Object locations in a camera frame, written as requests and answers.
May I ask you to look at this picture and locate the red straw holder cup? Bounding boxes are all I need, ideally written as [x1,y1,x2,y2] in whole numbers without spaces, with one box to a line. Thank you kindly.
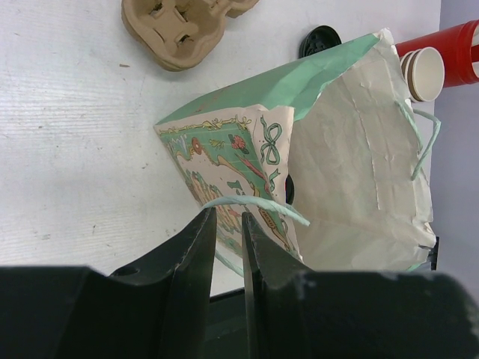
[396,19,478,88]

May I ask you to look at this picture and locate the black plastic cup lid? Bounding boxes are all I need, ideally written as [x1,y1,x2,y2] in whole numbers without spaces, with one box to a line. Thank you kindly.
[285,175,295,205]

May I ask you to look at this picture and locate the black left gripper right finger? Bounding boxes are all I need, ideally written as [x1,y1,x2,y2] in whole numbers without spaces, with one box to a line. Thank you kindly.
[242,212,478,358]

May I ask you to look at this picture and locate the green paper takeout bag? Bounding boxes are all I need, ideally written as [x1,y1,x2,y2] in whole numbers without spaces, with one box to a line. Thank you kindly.
[155,29,436,274]

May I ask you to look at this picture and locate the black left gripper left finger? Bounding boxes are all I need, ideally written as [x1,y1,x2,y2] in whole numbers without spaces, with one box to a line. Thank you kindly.
[1,209,216,358]

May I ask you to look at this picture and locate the stack of paper cups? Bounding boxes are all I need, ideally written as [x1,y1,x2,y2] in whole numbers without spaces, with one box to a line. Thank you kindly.
[400,47,445,102]

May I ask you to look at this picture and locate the brown pulp cup carrier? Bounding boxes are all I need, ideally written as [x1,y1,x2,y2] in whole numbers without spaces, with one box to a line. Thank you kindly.
[121,0,257,72]

